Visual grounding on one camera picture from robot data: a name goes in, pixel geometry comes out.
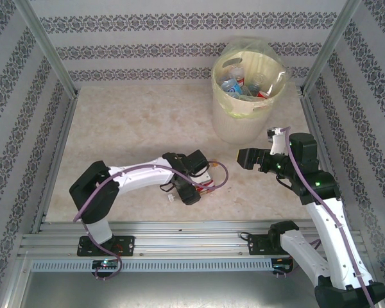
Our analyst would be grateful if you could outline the blue label water bottle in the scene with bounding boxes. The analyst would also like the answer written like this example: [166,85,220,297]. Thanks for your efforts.
[219,78,244,97]

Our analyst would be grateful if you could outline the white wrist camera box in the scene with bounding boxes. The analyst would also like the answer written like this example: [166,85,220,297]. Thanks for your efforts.
[192,169,212,187]
[266,127,291,157]

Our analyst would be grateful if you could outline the aluminium frame post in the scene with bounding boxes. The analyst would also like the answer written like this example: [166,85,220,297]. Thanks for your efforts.
[12,0,80,97]
[300,0,362,96]

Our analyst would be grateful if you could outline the grey slotted cable duct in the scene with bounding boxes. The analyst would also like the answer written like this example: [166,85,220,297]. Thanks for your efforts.
[30,259,293,273]

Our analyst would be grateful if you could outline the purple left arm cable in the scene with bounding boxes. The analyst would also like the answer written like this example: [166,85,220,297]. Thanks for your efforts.
[73,162,230,280]

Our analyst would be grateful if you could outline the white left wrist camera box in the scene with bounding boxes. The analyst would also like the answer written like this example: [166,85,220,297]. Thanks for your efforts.
[192,169,212,187]

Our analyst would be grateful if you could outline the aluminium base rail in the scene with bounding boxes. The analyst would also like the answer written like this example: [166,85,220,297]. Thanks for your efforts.
[17,219,365,257]

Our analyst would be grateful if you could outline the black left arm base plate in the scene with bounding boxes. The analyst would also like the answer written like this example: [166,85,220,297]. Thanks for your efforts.
[76,235,135,257]

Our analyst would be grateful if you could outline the red gold label tea bottle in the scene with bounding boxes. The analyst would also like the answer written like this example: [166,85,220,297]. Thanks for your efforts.
[166,179,218,202]

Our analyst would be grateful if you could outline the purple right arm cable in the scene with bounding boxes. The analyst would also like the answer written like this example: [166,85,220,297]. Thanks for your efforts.
[280,126,375,308]

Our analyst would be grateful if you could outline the cream plastic bin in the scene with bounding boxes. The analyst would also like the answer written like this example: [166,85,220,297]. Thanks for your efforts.
[211,53,288,144]

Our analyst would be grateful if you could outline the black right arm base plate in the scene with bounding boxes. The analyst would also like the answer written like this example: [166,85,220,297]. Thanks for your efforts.
[246,234,307,257]

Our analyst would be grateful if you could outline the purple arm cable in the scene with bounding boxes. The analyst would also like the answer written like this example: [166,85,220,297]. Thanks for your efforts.
[280,126,375,308]
[73,162,230,280]

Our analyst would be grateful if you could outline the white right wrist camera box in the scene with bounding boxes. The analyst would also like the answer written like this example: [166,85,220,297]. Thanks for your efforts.
[266,127,291,157]

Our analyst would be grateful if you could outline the grey metal panel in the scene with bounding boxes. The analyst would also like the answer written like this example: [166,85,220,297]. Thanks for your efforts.
[6,256,382,308]

